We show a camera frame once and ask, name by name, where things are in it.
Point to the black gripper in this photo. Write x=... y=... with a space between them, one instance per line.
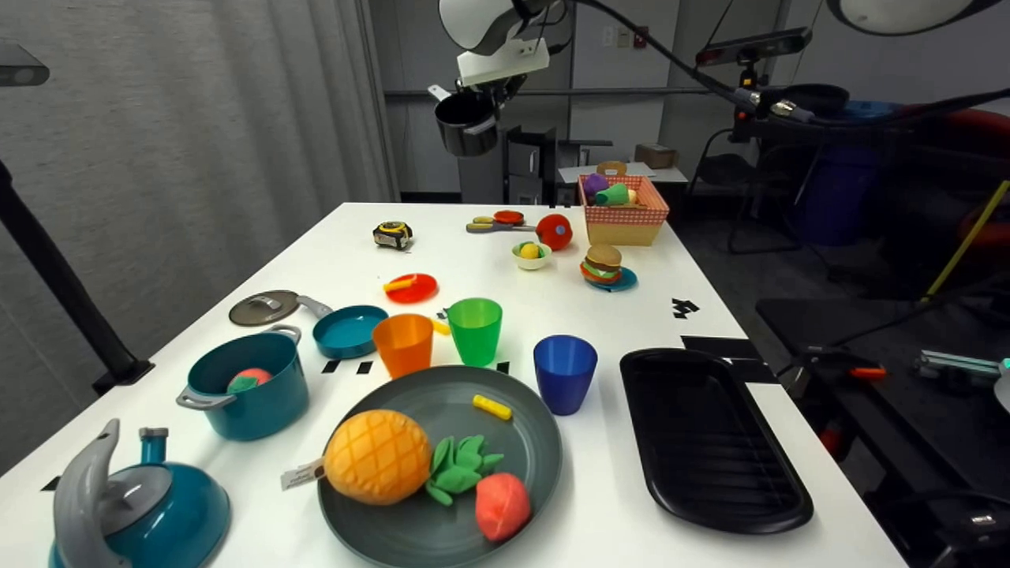
x=507 y=97

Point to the black toy pot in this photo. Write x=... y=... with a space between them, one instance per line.
x=468 y=127

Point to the yellow toy potato fry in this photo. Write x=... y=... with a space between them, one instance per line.
x=494 y=408
x=400 y=282

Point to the grey pot lid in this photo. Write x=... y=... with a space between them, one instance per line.
x=262 y=308

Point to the teal toy pot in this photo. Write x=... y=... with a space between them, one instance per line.
x=247 y=412

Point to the red grey toy utensil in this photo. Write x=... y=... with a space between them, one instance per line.
x=494 y=223

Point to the purple toy vegetable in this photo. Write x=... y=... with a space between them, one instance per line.
x=594 y=187

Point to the red toy tomato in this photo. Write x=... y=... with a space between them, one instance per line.
x=552 y=231

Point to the green toy vegetable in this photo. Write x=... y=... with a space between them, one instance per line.
x=616 y=198

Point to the toy corn with green husk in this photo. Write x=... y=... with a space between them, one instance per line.
x=529 y=251

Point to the small pale bowl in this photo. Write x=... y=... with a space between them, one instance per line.
x=531 y=263

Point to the orange toy basket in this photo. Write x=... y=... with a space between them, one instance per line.
x=625 y=223

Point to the toy burger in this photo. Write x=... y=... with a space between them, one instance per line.
x=602 y=263

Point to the orange red toy plate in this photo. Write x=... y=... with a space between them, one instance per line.
x=422 y=289

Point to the small teal plate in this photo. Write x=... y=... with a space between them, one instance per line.
x=629 y=280

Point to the green plastic cup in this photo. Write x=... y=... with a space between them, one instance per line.
x=475 y=336

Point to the orange plastic cup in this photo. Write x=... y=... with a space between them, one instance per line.
x=406 y=349

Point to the small black tape piece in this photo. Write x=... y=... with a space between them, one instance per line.
x=502 y=369
x=364 y=369
x=333 y=369

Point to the black tape scraps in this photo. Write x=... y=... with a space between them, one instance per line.
x=682 y=308

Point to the teal toy frying pan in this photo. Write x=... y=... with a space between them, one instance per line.
x=347 y=333

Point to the blue plastic cup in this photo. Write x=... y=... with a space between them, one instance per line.
x=562 y=375

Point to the grey backdrop curtain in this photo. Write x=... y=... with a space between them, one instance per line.
x=208 y=127

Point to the blue bin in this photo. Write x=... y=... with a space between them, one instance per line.
x=840 y=179

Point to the green toy leaves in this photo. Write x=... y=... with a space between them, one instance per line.
x=458 y=476

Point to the pink green toy fruit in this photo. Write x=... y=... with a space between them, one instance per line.
x=252 y=379

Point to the orange toy pineapple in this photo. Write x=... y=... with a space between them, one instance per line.
x=377 y=458

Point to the black ridged plastic tray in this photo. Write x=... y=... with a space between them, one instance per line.
x=711 y=443

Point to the red toy fruit piece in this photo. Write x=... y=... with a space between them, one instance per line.
x=502 y=506

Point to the dark grey round plate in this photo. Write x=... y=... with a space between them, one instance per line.
x=422 y=532

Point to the black tripod stand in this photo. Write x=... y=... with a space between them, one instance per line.
x=63 y=284

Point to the yellow stick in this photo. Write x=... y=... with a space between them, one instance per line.
x=966 y=242

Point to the grey teal tool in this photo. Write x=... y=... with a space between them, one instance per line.
x=952 y=365

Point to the teal toy kettle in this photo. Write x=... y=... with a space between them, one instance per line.
x=158 y=521

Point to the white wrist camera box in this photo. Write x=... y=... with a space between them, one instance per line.
x=507 y=66

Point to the black camera stand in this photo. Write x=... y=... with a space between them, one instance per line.
x=749 y=81

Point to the black stereo camera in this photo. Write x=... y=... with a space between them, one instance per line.
x=760 y=47
x=20 y=66

